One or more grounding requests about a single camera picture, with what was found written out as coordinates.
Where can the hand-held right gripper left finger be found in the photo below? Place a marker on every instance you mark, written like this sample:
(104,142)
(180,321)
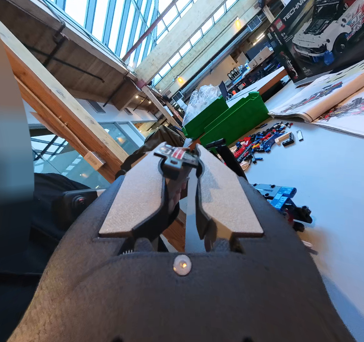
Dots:
(133,199)

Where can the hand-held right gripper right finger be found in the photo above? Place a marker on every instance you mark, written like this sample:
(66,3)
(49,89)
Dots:
(230,205)

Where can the plain black curved panel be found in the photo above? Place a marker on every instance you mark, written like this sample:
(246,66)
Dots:
(230,162)

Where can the toy brick car model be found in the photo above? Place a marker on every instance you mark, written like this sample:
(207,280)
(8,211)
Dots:
(281,197)

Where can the red striped black curved panel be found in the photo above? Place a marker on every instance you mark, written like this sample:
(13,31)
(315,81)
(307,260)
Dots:
(176,160)

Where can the grey desk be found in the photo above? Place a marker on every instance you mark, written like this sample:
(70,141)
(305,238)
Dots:
(327,177)

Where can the person's left hand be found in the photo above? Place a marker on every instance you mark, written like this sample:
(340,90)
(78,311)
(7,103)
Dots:
(176,199)

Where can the person's black clothing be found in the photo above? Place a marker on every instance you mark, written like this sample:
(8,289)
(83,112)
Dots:
(37,242)

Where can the olive green jacket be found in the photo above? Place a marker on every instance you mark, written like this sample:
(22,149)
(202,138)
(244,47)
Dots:
(159,140)

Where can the pile of loose brick pieces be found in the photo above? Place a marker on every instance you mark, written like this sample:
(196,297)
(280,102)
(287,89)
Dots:
(261,143)

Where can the clear plastic bag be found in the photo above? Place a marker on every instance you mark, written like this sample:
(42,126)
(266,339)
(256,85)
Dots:
(199,100)

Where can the instruction booklet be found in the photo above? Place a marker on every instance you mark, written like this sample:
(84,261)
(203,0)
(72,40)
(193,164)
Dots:
(327,103)

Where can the skylight windows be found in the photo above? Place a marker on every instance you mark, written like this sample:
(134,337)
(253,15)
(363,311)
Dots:
(113,6)

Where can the black toy car box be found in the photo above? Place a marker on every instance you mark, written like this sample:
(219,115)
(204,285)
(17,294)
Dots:
(312,20)

